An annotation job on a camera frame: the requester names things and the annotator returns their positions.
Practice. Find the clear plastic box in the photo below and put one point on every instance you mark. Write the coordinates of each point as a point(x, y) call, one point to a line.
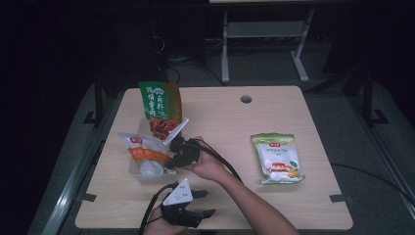
point(153, 178)

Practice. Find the white orange packet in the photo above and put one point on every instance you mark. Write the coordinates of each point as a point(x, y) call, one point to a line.
point(143, 151)

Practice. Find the person's left hand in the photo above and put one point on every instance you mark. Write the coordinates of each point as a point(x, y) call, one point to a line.
point(160, 226)

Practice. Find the grey metal frame stand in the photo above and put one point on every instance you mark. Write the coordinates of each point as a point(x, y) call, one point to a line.
point(264, 29)

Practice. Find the black metal stand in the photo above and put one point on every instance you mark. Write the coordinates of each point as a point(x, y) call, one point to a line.
point(368, 98)
point(99, 98)

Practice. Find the metal floor rail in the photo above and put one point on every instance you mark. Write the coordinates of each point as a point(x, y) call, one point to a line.
point(388, 169)
point(70, 182)

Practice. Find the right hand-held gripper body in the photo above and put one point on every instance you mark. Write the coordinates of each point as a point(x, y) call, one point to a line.
point(186, 153)

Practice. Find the green seasoning packet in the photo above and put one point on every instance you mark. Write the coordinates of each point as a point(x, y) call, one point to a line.
point(156, 99)

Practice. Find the person's right hand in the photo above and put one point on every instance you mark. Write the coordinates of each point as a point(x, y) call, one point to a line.
point(205, 166)

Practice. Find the black corner bracket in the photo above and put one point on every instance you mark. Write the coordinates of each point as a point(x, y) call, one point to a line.
point(339, 198)
point(88, 197)

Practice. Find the green white packet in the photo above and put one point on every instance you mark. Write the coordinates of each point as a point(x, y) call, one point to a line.
point(279, 156)

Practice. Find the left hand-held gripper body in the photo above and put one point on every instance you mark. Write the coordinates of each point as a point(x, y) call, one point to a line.
point(179, 209)

